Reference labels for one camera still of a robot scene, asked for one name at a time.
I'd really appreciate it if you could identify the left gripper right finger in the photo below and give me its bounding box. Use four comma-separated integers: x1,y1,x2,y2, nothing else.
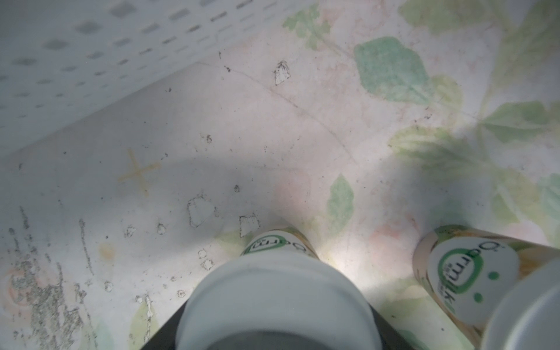
370,306,414,350

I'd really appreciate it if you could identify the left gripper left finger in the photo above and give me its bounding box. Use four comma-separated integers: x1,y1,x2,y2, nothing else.
141,301,188,350

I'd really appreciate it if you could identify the yogurt cup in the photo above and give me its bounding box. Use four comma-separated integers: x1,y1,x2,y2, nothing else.
175,227,382,349
413,225,559,349

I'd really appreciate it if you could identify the white plastic basket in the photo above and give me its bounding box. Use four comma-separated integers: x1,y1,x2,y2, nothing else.
1,0,307,156

